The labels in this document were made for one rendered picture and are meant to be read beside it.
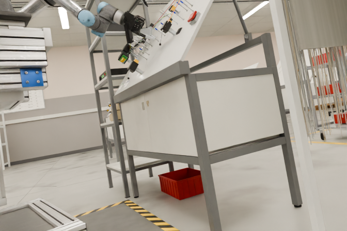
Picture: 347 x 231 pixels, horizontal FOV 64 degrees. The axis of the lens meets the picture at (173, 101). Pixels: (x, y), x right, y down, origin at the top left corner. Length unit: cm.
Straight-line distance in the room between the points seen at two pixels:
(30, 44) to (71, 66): 780
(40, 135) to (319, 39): 842
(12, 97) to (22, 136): 765
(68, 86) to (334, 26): 834
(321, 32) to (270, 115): 57
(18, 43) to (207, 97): 89
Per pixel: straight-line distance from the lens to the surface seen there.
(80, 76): 913
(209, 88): 137
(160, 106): 163
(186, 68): 132
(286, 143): 169
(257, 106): 156
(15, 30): 142
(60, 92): 908
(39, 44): 142
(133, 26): 165
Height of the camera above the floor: 61
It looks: 3 degrees up
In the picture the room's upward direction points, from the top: 9 degrees counter-clockwise
